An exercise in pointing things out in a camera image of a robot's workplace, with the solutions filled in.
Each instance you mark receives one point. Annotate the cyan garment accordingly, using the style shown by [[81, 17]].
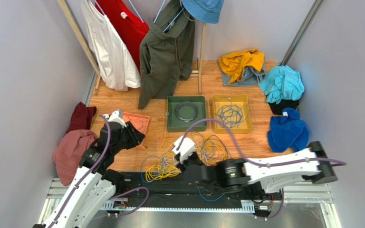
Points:
[[282, 83]]

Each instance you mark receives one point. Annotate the red t-shirt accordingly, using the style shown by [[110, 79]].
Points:
[[129, 26]]

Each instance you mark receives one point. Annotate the white tank top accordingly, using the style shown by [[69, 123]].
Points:
[[117, 67]]

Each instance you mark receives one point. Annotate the grey-blue garment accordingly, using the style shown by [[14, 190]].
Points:
[[250, 77]]

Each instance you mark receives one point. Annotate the dusty pink garment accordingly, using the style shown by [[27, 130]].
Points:
[[68, 153]]

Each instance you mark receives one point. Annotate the royal blue garment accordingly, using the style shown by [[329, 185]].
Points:
[[288, 131]]

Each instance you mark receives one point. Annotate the yellow garment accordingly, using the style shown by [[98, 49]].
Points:
[[233, 64]]

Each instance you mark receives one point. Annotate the aluminium corner post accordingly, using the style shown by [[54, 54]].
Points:
[[305, 25]]

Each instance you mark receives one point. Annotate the wooden clothes rack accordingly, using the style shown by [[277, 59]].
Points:
[[94, 88]]

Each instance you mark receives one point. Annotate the orange plastic tray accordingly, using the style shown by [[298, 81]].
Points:
[[140, 122]]

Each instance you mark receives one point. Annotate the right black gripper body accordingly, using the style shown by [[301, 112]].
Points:
[[188, 161]]

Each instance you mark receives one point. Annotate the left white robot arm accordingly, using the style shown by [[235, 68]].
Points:
[[94, 182]]

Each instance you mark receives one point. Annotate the blue bucket hat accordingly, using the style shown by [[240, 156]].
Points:
[[207, 11]]

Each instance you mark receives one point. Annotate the olive green jacket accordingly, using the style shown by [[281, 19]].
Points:
[[166, 53]]

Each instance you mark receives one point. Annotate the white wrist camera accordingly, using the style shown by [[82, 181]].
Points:
[[183, 148], [115, 117]]

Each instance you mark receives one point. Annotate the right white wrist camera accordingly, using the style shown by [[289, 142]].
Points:
[[183, 148]]

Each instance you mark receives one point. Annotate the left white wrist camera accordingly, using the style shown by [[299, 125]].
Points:
[[115, 117]]

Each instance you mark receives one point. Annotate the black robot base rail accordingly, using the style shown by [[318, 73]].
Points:
[[174, 195]]

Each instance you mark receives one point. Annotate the yellow plastic tray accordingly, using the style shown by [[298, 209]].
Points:
[[234, 112]]

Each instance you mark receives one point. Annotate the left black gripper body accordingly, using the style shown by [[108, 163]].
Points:
[[118, 146]]

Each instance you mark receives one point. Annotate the dark red garment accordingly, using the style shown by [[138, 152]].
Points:
[[81, 117]]

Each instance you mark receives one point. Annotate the black garment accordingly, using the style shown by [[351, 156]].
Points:
[[277, 109]]

